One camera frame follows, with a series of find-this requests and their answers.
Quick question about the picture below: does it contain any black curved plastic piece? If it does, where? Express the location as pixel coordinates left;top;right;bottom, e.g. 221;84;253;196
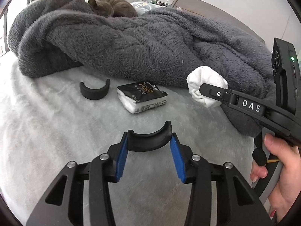
127;121;173;152
80;79;110;101

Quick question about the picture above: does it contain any white paper ball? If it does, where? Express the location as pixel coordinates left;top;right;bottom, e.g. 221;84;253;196
186;66;229;108

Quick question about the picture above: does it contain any person's right hand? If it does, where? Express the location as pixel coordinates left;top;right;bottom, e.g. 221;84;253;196
264;133;300;222

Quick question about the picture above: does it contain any black tissue pack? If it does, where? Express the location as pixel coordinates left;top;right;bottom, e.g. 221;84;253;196
117;81;168;114

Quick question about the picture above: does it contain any dark grey fleece blanket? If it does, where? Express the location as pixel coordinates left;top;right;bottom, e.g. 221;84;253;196
7;0;276;137

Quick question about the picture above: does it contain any grey padded headboard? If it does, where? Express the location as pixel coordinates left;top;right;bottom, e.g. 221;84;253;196
171;0;265;44

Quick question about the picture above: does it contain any grey cat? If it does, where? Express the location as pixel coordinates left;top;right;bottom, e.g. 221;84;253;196
88;0;138;17

